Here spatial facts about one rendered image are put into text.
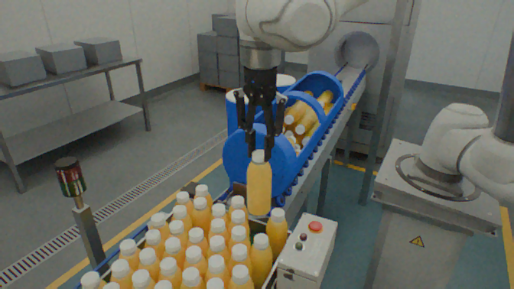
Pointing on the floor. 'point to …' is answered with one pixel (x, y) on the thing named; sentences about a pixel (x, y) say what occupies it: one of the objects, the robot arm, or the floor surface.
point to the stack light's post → (89, 235)
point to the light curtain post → (383, 97)
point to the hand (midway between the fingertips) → (259, 146)
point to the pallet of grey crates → (223, 55)
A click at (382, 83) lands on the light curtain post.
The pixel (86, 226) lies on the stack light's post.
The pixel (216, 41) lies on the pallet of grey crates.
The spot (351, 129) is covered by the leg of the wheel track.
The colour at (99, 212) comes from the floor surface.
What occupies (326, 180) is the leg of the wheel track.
